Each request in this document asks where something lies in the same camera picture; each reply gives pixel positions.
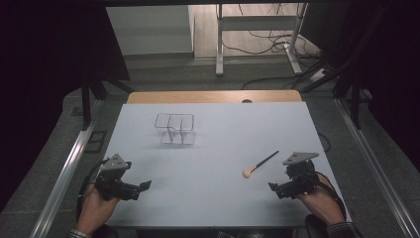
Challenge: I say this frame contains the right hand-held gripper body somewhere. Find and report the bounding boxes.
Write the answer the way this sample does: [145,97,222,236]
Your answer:
[276,151,321,200]

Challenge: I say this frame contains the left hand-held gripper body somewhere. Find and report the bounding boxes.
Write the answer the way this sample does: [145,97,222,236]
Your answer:
[95,153,144,201]

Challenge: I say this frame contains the clear acrylic organizer box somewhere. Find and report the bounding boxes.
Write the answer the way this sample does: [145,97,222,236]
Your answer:
[154,112,197,147]

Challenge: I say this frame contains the person's right hand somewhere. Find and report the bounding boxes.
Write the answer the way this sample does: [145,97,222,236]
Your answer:
[294,174,347,226]

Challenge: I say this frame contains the person's left hand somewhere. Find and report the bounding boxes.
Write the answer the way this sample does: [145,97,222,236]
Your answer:
[74,182,121,236]

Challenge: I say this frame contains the black metal stand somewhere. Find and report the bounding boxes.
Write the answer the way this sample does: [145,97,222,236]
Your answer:
[298,4,389,131]
[79,73,136,132]

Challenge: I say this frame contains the white power strip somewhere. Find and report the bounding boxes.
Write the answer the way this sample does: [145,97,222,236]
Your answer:
[309,67,329,82]

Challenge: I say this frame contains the wooden table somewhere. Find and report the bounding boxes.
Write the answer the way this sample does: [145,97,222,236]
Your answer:
[127,89,303,105]

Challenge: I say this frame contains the white cabinet panel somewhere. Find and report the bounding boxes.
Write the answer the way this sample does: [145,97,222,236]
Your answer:
[105,4,195,57]

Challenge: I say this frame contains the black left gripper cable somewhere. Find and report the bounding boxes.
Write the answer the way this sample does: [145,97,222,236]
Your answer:
[75,158,110,223]

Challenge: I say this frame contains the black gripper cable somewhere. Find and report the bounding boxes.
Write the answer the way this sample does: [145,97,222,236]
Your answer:
[75,158,110,223]
[305,171,348,221]

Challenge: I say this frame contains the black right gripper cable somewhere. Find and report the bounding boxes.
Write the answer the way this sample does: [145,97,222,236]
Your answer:
[305,171,348,221]

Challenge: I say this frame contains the thin black cable loop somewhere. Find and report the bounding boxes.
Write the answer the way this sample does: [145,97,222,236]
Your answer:
[317,131,332,154]

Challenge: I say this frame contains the aluminium rail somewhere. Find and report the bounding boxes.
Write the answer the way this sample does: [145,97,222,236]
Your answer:
[37,98,105,238]
[334,97,420,238]

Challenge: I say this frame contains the black floor cables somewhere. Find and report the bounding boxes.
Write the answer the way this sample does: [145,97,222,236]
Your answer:
[217,3,331,91]

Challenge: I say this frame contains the white metal desk frame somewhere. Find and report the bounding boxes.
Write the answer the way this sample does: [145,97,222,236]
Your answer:
[215,3,309,77]

